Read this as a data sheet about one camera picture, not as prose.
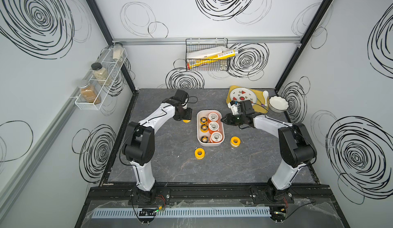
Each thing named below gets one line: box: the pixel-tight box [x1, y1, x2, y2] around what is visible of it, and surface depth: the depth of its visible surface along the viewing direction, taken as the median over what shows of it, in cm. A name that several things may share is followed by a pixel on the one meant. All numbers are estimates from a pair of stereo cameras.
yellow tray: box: [226, 85, 270, 114], surface depth 115 cm
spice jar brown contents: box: [78, 81, 101, 105], surface depth 64 cm
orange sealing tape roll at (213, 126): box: [208, 121, 220, 132], surface depth 96 cm
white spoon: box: [262, 89, 269, 107], surface depth 118 cm
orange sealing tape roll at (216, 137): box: [209, 131, 223, 144], surface depth 91 cm
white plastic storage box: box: [196, 109, 225, 147], surface depth 96 cm
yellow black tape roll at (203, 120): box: [199, 116, 209, 125], surface depth 102 cm
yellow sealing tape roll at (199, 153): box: [194, 147, 206, 161], surface depth 88 cm
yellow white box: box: [186, 46, 239, 70], surface depth 88 cm
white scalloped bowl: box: [268, 96, 290, 113], surface depth 111 cm
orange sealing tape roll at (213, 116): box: [207, 111, 220, 122], surface depth 101 cm
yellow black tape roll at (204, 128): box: [200, 124, 209, 133], surface depth 98 cm
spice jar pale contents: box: [112, 41, 124, 62], surface depth 88 cm
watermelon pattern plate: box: [229, 87, 257, 103], surface depth 118 cm
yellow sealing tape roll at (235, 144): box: [230, 135, 242, 148], surface depth 93 cm
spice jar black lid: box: [91, 62, 112, 86], surface depth 72 cm
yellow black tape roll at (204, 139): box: [200, 135, 209, 144], surface depth 93 cm
